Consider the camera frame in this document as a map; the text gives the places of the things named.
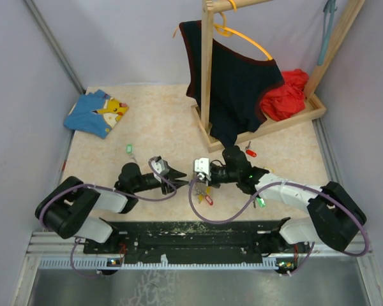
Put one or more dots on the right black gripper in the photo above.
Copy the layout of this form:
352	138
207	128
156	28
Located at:
212	182

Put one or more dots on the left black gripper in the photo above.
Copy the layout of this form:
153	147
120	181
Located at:
171	185

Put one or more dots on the large keyring with keys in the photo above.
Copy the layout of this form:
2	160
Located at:
202	192

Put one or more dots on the red tag key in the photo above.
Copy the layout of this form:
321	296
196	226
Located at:
249	151

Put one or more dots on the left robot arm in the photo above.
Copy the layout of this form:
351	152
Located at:
66	209

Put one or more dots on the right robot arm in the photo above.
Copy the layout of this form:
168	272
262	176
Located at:
333	217

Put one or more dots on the green tag key right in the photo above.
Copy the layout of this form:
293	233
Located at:
259	203

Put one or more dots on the green tag key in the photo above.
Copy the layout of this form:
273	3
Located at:
130	153
259	203

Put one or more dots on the yellow tag key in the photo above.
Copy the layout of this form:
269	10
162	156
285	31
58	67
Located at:
268	170

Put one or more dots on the green tag key left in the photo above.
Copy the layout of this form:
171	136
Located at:
130	153

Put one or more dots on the red crumpled cloth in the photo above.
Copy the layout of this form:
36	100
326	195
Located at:
284	102

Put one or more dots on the dark navy tank top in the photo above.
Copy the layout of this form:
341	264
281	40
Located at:
238	85

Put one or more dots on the blue pikachu shirt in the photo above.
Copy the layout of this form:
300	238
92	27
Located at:
96	113

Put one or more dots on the wooden clothes rack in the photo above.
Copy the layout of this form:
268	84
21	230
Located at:
207	79

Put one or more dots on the yellow clothes hanger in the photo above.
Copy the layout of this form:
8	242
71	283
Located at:
198	35

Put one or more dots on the blue clothes hanger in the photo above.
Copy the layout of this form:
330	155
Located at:
329	11

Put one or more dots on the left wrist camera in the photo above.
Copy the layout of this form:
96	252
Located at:
159	167

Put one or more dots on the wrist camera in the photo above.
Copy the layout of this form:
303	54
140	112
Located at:
159	167
201	170

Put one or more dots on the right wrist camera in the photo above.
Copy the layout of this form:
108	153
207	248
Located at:
201	170

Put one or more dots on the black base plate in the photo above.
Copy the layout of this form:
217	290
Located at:
193	242

